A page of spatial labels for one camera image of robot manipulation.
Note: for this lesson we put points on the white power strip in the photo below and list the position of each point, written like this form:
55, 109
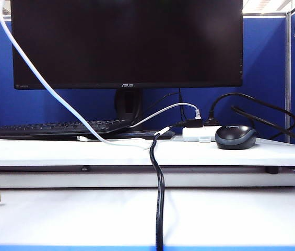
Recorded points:
194, 134

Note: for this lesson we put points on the black rubber board foot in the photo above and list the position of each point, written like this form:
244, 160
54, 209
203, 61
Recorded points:
272, 170

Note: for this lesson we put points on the grey metal partition post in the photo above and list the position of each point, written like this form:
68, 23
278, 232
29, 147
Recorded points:
288, 78

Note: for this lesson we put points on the black plug adapter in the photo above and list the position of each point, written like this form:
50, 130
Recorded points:
193, 123

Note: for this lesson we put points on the black grey computer mouse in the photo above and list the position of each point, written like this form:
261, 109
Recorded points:
237, 138

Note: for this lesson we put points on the black ASUS monitor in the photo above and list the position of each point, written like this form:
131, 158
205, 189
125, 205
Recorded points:
136, 44

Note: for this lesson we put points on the white lower base board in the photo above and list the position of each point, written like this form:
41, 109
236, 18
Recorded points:
215, 180

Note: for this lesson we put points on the black keyboard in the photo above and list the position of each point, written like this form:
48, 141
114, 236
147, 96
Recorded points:
32, 130

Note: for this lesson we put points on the white raised desk board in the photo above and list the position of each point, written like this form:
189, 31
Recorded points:
215, 157

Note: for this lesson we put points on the black monitor stand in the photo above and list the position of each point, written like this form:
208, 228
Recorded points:
127, 104

